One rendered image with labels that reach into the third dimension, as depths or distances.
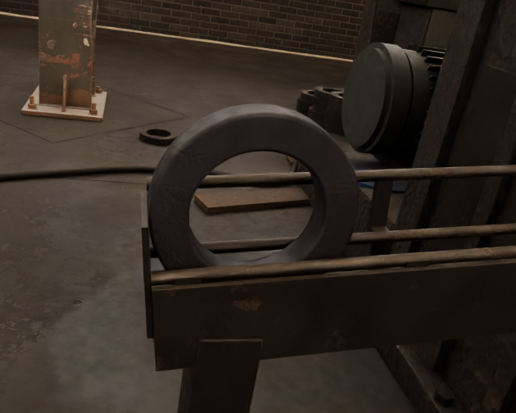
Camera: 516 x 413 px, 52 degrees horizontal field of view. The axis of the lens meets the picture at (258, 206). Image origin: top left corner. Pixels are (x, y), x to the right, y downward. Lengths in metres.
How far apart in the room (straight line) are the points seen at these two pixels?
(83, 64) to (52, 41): 0.18
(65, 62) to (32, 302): 1.75
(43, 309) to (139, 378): 0.34
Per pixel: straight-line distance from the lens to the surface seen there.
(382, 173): 0.55
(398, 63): 1.82
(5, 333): 1.37
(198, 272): 0.45
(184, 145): 0.42
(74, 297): 1.47
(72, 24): 2.95
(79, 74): 2.99
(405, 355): 1.35
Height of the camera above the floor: 0.83
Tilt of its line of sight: 23 degrees down
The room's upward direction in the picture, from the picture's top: 10 degrees clockwise
